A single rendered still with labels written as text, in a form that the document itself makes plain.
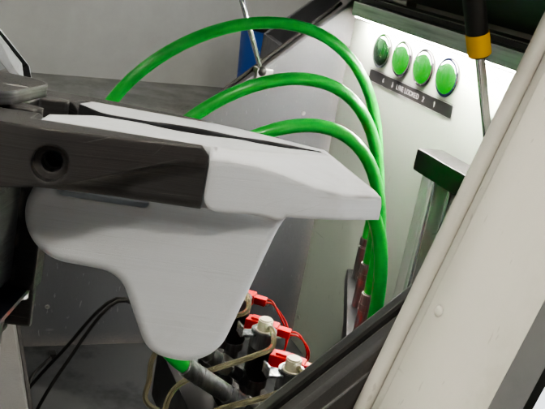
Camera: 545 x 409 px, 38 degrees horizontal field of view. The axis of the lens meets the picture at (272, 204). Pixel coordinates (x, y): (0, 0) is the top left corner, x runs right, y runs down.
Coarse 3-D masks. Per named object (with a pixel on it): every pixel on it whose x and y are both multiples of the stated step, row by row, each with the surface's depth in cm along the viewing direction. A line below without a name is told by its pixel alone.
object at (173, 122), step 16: (80, 112) 23; (96, 112) 22; (112, 112) 23; (128, 112) 23; (144, 112) 24; (176, 128) 23; (192, 128) 23; (208, 128) 23; (224, 128) 24; (272, 144) 23; (288, 144) 22; (336, 160) 23; (80, 192) 24
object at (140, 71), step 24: (216, 24) 88; (240, 24) 89; (264, 24) 90; (288, 24) 91; (312, 24) 92; (168, 48) 87; (336, 48) 94; (144, 72) 87; (360, 72) 96; (120, 96) 87; (360, 240) 106
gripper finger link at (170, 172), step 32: (0, 128) 17; (32, 128) 17; (64, 128) 18; (96, 128) 19; (0, 160) 17; (32, 160) 18; (64, 160) 18; (96, 160) 18; (128, 160) 18; (160, 160) 18; (192, 160) 19; (96, 192) 19; (128, 192) 19; (160, 192) 19; (192, 192) 19
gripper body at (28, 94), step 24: (0, 72) 24; (0, 96) 19; (24, 96) 21; (0, 192) 21; (24, 192) 24; (0, 216) 22; (24, 216) 24; (0, 240) 22; (24, 240) 24; (0, 264) 20; (24, 264) 24; (0, 288) 24; (24, 288) 24; (0, 312) 22; (24, 312) 26; (0, 336) 22
